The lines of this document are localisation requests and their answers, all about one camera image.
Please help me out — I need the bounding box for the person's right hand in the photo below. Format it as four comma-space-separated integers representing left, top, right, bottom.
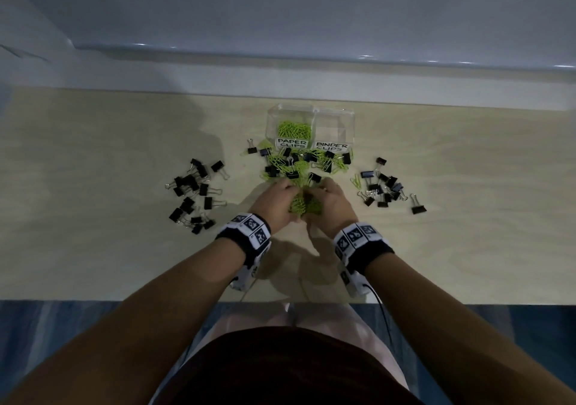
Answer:
305, 177, 360, 239

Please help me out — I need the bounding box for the person's left hand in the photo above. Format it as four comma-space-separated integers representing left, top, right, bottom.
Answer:
248, 178, 300, 235

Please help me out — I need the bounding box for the pile of green paper clips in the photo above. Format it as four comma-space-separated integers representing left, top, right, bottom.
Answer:
259, 146, 363, 219
275, 121, 312, 142

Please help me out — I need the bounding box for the transparent box for binder clips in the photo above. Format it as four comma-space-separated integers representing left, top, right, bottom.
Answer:
313, 108, 356, 154

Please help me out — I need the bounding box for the clear two-compartment plastic box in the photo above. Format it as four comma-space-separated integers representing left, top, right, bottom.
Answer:
265, 103, 318, 151

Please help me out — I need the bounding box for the person's right forearm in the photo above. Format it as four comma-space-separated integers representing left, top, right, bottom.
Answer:
364, 252, 576, 405

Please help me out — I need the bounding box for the person's left forearm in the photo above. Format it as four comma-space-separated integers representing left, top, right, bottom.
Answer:
0, 238, 246, 405

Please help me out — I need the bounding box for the black white marker wristband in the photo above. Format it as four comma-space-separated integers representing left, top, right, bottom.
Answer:
215, 213, 272, 292
332, 222, 395, 298

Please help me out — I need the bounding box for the dark brown shirt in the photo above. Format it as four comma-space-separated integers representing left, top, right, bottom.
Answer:
151, 328, 424, 405

